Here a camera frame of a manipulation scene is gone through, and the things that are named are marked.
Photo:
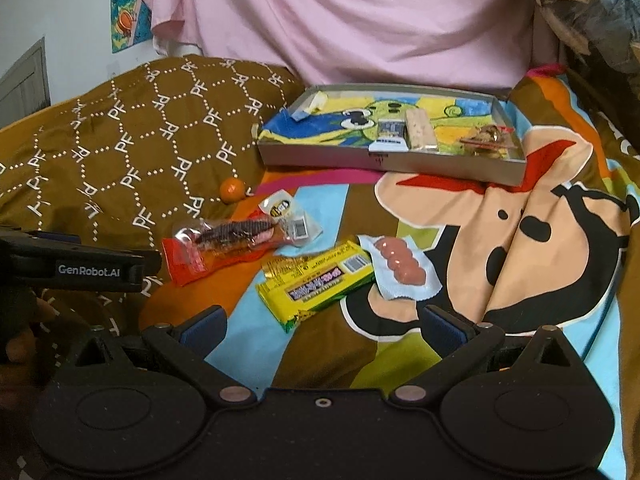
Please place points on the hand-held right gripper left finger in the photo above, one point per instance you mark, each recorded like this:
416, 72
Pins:
205, 329

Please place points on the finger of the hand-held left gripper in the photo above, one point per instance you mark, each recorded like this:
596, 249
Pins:
152, 269

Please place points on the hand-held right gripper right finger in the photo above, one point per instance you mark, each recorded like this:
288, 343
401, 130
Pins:
439, 331

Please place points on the red packet with dark snack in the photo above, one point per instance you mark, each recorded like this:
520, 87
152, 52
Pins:
220, 246

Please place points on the pink sausage packet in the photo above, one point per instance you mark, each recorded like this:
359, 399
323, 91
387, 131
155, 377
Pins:
400, 262

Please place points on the small orange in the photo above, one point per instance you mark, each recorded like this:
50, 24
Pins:
233, 190

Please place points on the yellow snack packet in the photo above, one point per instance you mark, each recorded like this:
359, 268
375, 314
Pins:
315, 282

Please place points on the clear packet with brown snack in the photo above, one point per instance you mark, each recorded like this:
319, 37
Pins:
487, 137

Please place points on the clear nougat bar packet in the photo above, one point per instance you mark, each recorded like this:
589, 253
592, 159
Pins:
420, 130

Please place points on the blue and white packet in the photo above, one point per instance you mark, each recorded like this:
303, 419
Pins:
388, 135

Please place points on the grey cardboard box tray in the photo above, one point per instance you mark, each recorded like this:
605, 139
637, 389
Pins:
325, 160

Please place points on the person's left hand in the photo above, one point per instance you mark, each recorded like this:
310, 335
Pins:
22, 349

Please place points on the brown patterned pillow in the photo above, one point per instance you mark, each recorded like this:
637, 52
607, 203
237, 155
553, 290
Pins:
125, 135

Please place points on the crayon drawing paper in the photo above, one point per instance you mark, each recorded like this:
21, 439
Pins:
330, 127

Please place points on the pink cloth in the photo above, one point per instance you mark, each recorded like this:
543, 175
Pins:
350, 15

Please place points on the plastic bag of clothes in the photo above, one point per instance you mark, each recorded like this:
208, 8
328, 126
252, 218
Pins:
600, 15

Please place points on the grey door frame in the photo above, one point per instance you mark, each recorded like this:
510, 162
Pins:
25, 82

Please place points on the cartoon wall poster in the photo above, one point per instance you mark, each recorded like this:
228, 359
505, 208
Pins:
127, 5

